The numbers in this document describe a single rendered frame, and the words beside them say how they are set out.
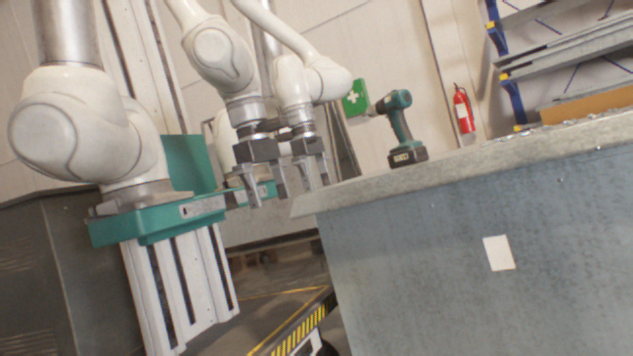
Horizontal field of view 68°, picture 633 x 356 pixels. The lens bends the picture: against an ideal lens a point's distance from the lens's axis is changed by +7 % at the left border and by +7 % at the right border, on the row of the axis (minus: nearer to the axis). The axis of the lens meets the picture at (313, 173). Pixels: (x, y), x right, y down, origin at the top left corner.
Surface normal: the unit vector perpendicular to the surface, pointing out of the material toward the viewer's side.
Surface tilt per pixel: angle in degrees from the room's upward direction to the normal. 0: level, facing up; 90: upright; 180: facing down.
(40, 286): 90
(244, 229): 78
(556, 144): 67
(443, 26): 90
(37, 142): 96
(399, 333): 90
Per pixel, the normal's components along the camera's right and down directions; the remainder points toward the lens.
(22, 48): -0.46, 0.11
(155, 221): 0.87, -0.25
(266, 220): -0.46, -0.11
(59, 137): -0.08, 0.09
